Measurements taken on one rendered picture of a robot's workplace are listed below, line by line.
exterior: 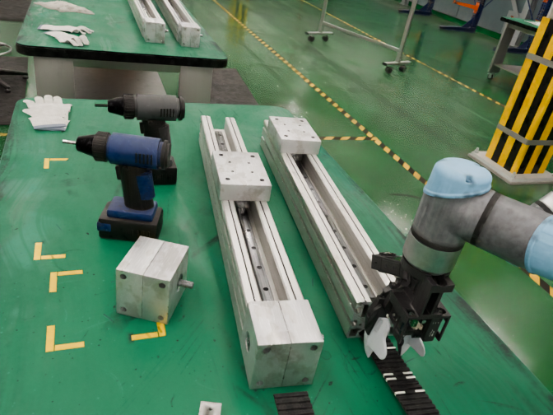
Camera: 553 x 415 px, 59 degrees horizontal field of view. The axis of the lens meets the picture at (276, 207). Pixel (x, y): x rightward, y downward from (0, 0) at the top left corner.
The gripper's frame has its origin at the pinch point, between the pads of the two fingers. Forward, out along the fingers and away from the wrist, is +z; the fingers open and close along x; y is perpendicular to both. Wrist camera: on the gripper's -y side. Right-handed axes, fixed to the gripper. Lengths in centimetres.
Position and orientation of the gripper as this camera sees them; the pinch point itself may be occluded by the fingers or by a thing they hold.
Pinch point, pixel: (384, 346)
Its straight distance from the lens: 87.7
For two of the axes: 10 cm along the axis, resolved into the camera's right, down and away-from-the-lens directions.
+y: 2.2, 5.3, -8.2
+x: 9.6, 0.2, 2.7
